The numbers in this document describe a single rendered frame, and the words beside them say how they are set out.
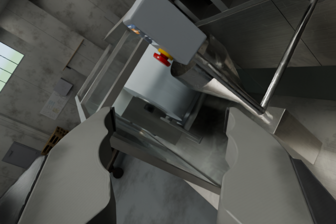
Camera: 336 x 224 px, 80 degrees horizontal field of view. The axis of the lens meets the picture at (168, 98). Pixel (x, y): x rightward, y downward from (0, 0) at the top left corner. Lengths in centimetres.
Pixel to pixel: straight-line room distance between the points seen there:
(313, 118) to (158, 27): 84
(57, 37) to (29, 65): 192
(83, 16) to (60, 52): 204
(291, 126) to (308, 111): 27
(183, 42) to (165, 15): 4
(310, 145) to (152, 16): 74
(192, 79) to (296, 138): 45
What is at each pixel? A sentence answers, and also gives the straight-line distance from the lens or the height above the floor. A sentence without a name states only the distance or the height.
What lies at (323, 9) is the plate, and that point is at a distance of 62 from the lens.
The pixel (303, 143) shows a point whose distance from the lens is 84.
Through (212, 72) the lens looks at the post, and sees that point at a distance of 34.
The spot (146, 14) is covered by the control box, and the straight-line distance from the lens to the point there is 27.
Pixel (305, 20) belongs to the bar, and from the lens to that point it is 53.
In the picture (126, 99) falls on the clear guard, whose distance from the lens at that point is 72.
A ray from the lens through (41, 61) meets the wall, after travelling 1134.
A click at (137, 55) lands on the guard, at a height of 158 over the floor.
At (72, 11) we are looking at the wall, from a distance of 1123.
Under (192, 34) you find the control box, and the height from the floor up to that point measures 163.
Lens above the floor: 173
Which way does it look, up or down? 25 degrees down
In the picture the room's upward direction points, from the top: 57 degrees counter-clockwise
